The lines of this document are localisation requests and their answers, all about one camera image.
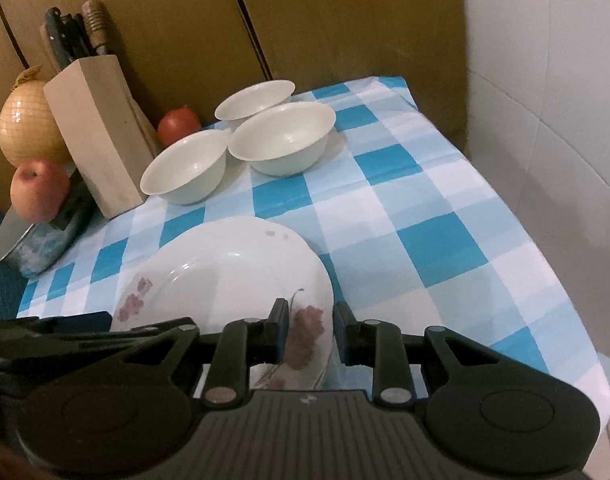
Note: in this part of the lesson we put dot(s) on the white plate pink flower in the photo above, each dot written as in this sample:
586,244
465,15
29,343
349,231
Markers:
235,269

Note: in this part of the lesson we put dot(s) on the black knife handle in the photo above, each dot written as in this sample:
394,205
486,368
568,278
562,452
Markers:
67,37

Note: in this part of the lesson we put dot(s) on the blue checkered tablecloth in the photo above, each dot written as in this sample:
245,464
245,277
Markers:
408,230

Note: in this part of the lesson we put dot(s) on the yellow onion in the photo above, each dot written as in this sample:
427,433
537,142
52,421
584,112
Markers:
28,129

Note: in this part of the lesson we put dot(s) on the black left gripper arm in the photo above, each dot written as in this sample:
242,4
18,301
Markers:
63,334

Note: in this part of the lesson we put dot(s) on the red tomato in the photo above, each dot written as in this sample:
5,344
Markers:
176,125

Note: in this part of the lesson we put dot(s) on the white bowl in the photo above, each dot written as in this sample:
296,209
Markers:
250,101
284,140
188,170

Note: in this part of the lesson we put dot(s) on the wooden knife handle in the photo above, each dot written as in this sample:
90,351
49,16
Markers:
98,25

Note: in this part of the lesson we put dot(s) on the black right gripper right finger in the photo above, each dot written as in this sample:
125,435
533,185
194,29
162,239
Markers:
383,348

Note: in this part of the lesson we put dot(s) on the white bowl back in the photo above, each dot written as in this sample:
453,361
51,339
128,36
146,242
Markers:
250,101

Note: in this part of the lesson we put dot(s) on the wooden knife block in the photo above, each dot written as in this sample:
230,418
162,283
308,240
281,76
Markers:
108,136

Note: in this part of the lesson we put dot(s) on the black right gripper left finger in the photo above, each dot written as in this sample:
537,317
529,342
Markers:
241,345

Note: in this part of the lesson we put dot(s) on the red apple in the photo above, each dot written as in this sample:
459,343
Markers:
38,189

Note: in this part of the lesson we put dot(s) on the steel pot with lid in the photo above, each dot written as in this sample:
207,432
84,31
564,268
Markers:
31,248

